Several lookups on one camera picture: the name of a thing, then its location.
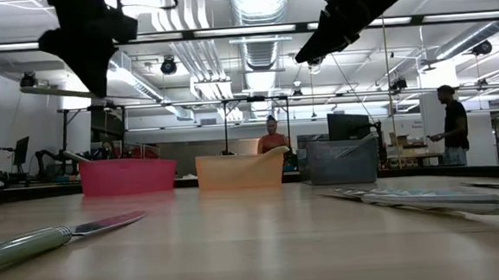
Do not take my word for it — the small black monitor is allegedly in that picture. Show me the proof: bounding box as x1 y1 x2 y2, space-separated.
10 135 32 168

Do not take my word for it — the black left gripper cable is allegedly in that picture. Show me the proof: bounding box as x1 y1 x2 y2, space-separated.
114 0 181 14

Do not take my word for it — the black table frame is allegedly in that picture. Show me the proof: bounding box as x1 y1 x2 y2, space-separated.
0 158 499 212

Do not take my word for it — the blue-patterned handle table knife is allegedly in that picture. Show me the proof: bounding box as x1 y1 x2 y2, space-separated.
360 187 499 225
334 131 380 159
321 178 497 210

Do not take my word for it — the orange plastic bin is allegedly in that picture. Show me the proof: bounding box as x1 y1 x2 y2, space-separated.
194 151 286 192

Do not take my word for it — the grey plastic bin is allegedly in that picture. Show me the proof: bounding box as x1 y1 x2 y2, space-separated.
305 136 382 187

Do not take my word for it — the black background rig frame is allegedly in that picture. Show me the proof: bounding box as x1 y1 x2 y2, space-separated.
57 94 294 166

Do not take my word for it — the black computer monitor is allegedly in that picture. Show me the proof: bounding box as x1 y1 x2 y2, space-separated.
326 111 372 143

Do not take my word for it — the thin hanging cord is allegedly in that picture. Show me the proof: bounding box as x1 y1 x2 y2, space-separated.
379 16 399 171

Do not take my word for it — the person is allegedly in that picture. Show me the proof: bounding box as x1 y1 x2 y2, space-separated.
100 141 118 161
255 114 291 155
425 82 472 168

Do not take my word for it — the black overhead frame bar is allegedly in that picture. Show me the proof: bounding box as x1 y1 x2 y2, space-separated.
0 10 499 54

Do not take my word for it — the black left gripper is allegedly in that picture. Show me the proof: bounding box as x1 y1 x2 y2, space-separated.
35 0 144 103

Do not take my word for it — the pink plastic bin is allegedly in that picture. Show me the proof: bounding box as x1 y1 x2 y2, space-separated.
78 156 180 199

